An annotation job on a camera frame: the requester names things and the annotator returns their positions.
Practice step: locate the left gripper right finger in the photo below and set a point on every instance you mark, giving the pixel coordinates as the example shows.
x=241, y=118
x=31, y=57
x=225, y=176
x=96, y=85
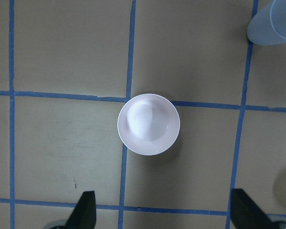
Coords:
x=245, y=213

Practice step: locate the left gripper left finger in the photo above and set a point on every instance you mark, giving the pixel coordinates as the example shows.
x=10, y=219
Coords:
x=84, y=213

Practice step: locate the blue cup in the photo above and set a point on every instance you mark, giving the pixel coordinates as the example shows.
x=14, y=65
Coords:
x=260, y=30
x=278, y=17

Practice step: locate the pink bowl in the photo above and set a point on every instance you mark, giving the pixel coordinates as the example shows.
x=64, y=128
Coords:
x=148, y=124

